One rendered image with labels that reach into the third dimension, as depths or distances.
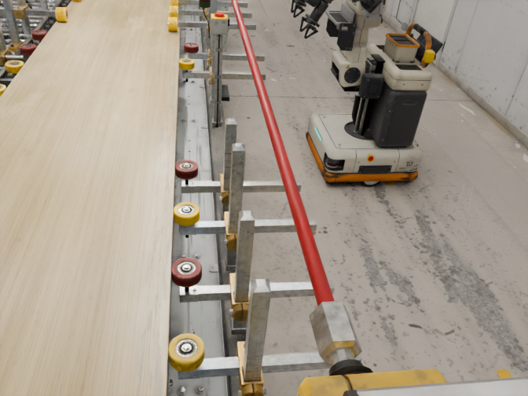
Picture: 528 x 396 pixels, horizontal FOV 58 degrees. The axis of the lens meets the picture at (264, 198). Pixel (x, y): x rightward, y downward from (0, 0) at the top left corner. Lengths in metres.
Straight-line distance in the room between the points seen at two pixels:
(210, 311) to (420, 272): 1.53
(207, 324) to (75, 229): 0.48
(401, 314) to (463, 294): 0.41
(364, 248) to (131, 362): 1.94
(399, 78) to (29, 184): 2.16
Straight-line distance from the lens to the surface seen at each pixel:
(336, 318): 0.21
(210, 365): 1.17
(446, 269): 2.88
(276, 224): 1.52
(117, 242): 1.38
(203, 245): 1.77
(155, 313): 1.19
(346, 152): 3.15
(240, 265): 1.20
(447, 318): 2.61
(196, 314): 1.55
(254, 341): 1.02
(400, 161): 3.30
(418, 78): 3.10
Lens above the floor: 1.80
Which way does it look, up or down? 36 degrees down
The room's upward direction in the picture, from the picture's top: 6 degrees clockwise
